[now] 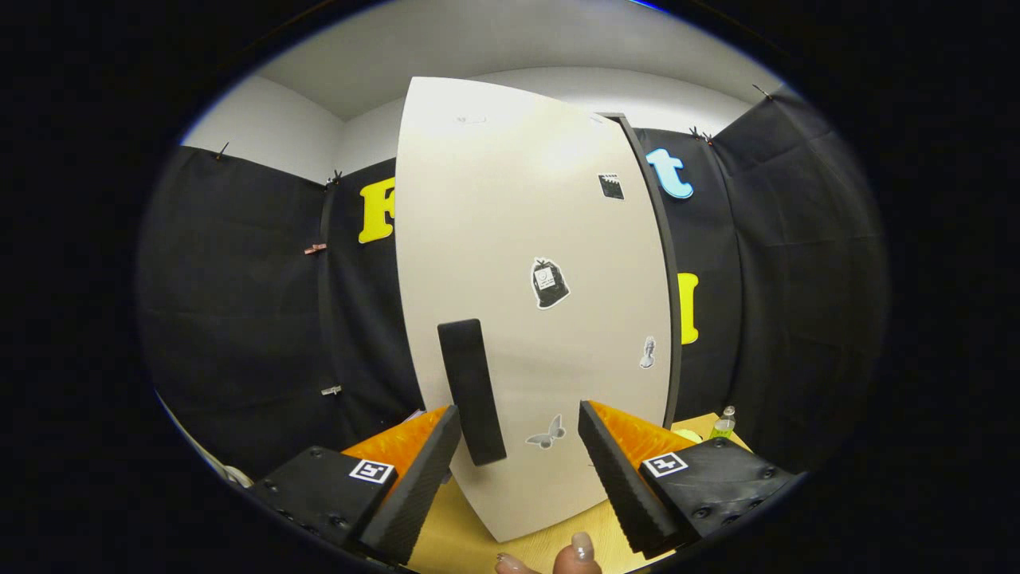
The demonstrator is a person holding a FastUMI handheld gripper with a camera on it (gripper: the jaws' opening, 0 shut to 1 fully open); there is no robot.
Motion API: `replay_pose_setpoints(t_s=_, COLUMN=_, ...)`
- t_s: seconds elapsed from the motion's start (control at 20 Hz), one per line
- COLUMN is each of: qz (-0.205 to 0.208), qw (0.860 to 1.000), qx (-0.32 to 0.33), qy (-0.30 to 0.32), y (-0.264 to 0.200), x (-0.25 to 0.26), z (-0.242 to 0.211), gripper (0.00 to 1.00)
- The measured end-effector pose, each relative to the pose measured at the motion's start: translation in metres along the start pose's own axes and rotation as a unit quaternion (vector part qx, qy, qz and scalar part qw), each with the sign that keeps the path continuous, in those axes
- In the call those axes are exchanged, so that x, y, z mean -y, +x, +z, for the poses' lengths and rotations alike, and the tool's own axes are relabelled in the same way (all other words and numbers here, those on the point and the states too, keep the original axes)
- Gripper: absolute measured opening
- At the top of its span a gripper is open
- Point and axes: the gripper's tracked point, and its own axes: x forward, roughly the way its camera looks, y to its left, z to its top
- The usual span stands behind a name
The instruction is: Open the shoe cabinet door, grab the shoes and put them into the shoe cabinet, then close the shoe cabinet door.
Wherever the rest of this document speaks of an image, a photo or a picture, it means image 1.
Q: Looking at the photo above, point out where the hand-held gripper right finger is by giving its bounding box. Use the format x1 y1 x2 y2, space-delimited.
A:
578 400 800 559

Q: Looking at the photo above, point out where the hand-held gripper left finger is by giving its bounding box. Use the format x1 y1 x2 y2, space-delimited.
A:
249 404 463 567

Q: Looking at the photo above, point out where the black backdrop cloth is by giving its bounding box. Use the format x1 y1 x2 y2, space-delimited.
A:
135 84 889 483

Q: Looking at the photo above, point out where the grey shoe cabinet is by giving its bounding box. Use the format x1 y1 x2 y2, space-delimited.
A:
602 112 685 431

